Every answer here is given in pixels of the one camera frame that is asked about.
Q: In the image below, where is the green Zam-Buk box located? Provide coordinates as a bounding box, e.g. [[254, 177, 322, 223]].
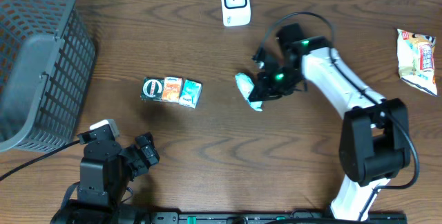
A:
[[140, 77, 164, 102]]

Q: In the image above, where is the orange Kleenex tissue pack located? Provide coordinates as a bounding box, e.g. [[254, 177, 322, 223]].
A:
[[162, 77, 183, 103]]

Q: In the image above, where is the white barcode scanner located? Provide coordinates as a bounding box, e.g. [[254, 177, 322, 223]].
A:
[[221, 0, 251, 27]]

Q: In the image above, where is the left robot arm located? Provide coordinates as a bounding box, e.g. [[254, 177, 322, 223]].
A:
[[50, 132, 160, 224]]

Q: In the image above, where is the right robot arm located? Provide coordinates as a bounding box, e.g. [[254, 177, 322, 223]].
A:
[[248, 24, 411, 221]]

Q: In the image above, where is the light green tissue pack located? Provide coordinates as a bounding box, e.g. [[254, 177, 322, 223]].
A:
[[235, 73, 262, 112]]

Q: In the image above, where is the teal Kleenex tissue pack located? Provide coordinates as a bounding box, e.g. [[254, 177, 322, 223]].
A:
[[179, 80, 202, 109]]

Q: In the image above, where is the yellow wet wipes pack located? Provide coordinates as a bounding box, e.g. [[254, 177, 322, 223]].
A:
[[397, 29, 438, 96]]

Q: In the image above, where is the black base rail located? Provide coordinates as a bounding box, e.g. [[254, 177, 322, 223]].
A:
[[146, 210, 408, 224]]

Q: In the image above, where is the grey plastic mesh basket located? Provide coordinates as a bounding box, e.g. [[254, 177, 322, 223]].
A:
[[1, 0, 97, 153]]

